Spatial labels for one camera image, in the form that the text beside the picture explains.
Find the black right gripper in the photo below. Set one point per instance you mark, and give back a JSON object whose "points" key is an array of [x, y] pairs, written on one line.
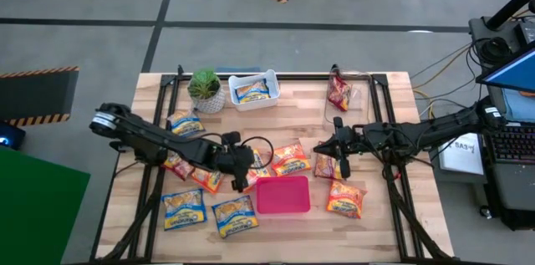
{"points": [[349, 144]]}

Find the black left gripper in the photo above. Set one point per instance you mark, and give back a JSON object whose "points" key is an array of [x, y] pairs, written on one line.
{"points": [[234, 160]]}

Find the orange Maruchan chicken ramen packet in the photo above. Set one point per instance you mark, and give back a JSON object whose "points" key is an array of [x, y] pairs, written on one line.
{"points": [[291, 159], [263, 171], [346, 199], [209, 180]]}

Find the red Maruchan roast beef packet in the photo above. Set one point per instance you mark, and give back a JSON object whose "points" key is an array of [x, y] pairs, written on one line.
{"points": [[326, 168], [181, 169], [338, 93]]}

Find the blue Maruchan soy sauce packet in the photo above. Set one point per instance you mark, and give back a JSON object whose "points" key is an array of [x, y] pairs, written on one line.
{"points": [[184, 209], [252, 91], [184, 123], [235, 216]]}

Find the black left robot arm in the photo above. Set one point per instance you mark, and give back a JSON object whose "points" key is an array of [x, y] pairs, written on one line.
{"points": [[146, 133]]}

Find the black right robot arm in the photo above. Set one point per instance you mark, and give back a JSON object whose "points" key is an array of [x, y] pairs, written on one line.
{"points": [[418, 133]]}

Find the pink plastic bin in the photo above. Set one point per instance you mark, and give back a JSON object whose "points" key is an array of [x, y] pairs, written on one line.
{"points": [[283, 195]]}

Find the clear plastic bin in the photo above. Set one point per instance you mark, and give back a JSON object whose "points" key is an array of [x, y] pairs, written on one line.
{"points": [[361, 108]]}

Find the white plastic bin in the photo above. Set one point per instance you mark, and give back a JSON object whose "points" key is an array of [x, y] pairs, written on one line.
{"points": [[272, 89]]}

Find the succulent in white patterned pot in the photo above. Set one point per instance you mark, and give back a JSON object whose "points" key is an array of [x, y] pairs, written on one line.
{"points": [[205, 85]]}

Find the white paper sign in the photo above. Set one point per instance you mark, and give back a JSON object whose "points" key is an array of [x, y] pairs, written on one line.
{"points": [[462, 154]]}

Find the black caster wheel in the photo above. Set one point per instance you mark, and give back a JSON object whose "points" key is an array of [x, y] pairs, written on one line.
{"points": [[485, 212]]}

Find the black keyboard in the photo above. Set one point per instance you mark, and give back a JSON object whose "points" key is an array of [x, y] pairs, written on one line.
{"points": [[514, 144]]}

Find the dark grey cart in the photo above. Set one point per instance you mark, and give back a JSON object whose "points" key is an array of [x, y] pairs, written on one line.
{"points": [[514, 190]]}

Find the grey equipment box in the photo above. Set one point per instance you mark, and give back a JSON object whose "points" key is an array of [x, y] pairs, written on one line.
{"points": [[480, 33]]}

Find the blue cloth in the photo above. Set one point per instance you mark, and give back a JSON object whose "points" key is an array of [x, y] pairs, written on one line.
{"points": [[520, 106]]}

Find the monitor with blue screen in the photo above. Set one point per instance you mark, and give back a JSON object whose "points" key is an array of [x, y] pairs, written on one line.
{"points": [[512, 72]]}

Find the green floor board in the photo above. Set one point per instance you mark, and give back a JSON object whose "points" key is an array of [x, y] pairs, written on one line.
{"points": [[37, 210]]}

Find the black pole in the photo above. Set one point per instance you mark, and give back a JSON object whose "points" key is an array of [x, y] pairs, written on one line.
{"points": [[510, 6]]}

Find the computer tower with blue light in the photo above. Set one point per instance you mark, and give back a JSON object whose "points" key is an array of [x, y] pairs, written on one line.
{"points": [[10, 137]]}

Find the black aluminium rig frame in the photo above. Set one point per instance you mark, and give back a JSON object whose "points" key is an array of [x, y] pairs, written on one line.
{"points": [[301, 77]]}

